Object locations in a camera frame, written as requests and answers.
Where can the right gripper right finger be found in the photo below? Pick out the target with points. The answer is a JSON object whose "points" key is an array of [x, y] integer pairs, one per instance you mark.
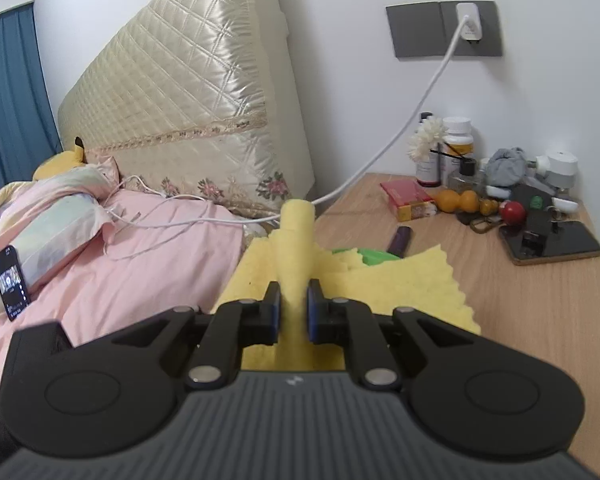
{"points": [[352, 326]]}

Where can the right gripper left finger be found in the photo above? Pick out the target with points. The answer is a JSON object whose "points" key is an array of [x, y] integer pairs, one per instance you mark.
{"points": [[221, 338]]}

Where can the green plastic container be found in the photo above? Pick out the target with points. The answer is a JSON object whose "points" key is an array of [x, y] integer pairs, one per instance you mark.
{"points": [[368, 257]]}

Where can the purple black lighter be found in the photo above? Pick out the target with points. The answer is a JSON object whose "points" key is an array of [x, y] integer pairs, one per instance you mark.
{"points": [[398, 246]]}

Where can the pink bed sheet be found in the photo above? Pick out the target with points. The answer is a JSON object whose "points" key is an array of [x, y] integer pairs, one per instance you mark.
{"points": [[157, 253]]}

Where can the red cigarette pack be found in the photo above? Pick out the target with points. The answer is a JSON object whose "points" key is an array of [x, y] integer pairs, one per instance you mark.
{"points": [[407, 200]]}

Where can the orange gourd ornament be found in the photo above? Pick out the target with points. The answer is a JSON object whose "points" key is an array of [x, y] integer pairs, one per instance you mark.
{"points": [[468, 201]]}

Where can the glass reed diffuser bottle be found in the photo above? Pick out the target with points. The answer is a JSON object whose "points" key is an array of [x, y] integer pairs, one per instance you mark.
{"points": [[465, 177]]}

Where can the red round ball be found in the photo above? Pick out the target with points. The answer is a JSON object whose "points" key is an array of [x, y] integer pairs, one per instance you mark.
{"points": [[512, 213]]}

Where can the white artificial flowers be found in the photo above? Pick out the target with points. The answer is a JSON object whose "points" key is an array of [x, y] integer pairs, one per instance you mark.
{"points": [[428, 135]]}

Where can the black car key fob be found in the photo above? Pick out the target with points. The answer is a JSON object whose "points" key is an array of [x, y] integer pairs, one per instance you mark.
{"points": [[536, 232]]}

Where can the striped pastel pillow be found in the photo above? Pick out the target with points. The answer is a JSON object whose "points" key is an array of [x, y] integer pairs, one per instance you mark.
{"points": [[50, 220]]}

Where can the white cap pill bottle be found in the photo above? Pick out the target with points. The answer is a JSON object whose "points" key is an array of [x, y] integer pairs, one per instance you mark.
{"points": [[457, 140]]}

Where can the cream quilted headboard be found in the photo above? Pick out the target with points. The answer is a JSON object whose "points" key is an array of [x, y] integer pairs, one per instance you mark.
{"points": [[199, 97]]}

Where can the grey crumpled cloth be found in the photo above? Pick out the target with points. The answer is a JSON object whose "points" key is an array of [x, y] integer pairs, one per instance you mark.
{"points": [[506, 167]]}

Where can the black phone on bed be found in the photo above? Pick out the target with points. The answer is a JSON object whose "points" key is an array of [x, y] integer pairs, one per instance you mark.
{"points": [[13, 288]]}

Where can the black car key case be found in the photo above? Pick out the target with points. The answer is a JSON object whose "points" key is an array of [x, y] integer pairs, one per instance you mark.
{"points": [[530, 197]]}

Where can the yellow plush toy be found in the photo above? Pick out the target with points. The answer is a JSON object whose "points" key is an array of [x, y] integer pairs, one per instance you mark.
{"points": [[62, 162]]}

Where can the black smartphone on table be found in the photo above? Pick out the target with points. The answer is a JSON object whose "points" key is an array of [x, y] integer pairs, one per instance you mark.
{"points": [[564, 241]]}

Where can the white round device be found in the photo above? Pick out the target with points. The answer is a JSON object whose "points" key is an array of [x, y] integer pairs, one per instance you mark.
{"points": [[558, 170]]}

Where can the blue curtain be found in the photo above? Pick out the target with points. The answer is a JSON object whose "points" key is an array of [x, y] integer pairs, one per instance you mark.
{"points": [[28, 133]]}

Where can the white charger plug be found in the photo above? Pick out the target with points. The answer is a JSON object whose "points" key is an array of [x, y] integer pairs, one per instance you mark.
{"points": [[468, 16]]}

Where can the grey wall socket panel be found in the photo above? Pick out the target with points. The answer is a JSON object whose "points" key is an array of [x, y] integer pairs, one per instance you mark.
{"points": [[425, 29]]}

